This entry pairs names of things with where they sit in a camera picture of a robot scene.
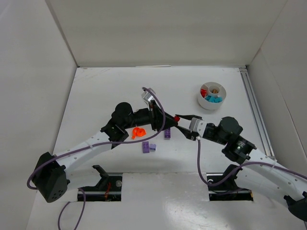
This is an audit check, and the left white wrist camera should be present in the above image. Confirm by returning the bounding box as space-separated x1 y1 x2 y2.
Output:
142 88 155 104

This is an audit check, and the white round divided container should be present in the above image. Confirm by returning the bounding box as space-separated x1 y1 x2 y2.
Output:
197 82 227 111

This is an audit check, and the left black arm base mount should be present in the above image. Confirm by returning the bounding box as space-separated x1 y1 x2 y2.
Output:
82 165 123 202

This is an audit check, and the teal lego brick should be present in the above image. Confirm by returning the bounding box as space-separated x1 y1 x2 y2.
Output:
205 95 223 103

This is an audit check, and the aluminium rail on right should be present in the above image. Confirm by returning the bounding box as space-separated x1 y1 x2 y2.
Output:
239 68 275 159

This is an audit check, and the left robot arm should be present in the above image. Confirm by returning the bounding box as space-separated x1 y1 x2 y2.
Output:
28 100 178 203

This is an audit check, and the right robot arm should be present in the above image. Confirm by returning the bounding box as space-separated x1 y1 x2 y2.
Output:
175 115 307 221

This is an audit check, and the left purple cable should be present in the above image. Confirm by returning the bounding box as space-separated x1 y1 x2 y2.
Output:
26 87 166 230

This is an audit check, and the orange transparent lego piece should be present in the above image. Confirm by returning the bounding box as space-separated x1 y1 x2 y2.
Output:
131 127 146 139

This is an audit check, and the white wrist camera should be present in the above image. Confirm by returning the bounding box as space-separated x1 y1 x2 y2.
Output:
189 118 207 136
142 88 155 104

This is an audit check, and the large red lego brick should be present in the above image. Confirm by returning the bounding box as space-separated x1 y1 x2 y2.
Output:
200 89 207 98

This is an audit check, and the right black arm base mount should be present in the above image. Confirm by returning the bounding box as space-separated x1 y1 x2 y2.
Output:
206 164 253 201

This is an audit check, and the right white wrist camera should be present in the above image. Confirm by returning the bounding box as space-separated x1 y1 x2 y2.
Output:
189 118 207 136

